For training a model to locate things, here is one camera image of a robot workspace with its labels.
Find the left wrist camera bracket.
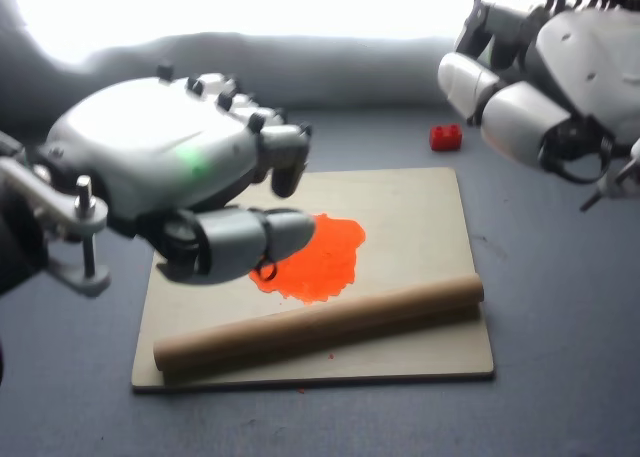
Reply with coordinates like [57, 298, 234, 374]
[0, 156, 112, 298]

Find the wooden board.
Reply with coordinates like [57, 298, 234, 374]
[130, 166, 495, 394]

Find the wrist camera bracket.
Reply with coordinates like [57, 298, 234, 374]
[579, 139, 640, 213]
[0, 156, 112, 298]

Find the red toy block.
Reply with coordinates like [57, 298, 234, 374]
[428, 124, 464, 153]

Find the orange dough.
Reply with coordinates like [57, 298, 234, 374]
[248, 213, 367, 306]

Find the grey table cloth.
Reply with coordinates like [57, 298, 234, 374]
[0, 94, 640, 457]

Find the white backdrop cloth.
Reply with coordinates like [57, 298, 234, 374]
[0, 0, 551, 138]

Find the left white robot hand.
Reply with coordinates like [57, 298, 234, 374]
[37, 64, 320, 287]

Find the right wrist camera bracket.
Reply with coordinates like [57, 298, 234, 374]
[579, 139, 640, 213]

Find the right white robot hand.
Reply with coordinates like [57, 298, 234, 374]
[436, 0, 640, 186]

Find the wooden rolling pin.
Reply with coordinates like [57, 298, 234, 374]
[152, 272, 485, 378]

